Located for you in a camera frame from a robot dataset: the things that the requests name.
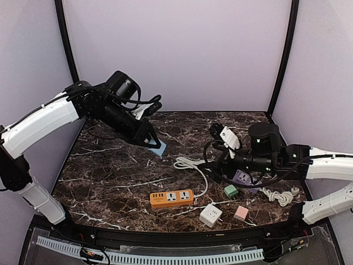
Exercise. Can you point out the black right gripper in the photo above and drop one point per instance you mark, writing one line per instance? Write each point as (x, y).
(215, 167)

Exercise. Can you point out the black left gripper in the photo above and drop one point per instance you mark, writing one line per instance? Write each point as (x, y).
(138, 136)

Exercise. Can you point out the blue charger plug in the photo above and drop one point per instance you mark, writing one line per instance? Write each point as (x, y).
(160, 151)

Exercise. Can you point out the orange power strip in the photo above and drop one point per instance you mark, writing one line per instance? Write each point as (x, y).
(171, 199)

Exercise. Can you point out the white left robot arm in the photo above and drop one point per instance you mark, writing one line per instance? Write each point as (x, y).
(110, 102)

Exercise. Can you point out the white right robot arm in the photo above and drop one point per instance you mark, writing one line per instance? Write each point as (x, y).
(295, 162)

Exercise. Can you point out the green charger plug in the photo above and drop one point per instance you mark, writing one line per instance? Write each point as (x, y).
(230, 191)

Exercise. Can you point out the pink charger plug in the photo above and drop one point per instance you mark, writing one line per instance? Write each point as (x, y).
(241, 213)

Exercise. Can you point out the purple power strip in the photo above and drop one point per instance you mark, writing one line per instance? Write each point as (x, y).
(243, 178)

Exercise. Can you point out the white cube adapter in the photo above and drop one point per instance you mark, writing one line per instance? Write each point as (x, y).
(210, 215)

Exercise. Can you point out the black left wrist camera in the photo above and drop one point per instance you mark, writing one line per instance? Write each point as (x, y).
(123, 86)

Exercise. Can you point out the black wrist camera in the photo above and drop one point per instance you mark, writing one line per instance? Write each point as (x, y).
(264, 139)
(123, 86)

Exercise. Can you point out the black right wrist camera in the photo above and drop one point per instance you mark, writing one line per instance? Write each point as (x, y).
(264, 139)

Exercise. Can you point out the black front rail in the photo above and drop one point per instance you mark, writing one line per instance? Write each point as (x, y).
(260, 236)

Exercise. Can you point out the black left frame post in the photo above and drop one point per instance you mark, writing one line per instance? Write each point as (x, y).
(72, 58)

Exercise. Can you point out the black frame post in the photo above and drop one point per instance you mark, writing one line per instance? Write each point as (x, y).
(284, 58)
(72, 58)

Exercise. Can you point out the black right frame post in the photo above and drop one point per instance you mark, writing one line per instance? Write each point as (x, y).
(284, 58)

